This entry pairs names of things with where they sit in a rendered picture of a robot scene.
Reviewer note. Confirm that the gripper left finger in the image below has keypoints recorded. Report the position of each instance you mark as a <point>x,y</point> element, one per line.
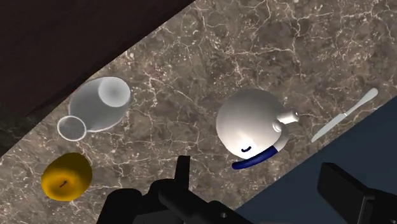
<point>183,198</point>

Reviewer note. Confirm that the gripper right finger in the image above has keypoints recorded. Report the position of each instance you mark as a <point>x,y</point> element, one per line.
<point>347,190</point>

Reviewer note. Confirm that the silver table knife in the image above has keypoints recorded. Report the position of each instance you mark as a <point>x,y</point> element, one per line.
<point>344,115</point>

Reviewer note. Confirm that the yellow apple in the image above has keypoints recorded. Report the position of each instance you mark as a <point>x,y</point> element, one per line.
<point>66,176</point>

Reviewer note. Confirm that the clear glass carafe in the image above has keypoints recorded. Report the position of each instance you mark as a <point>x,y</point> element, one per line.
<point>96,104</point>

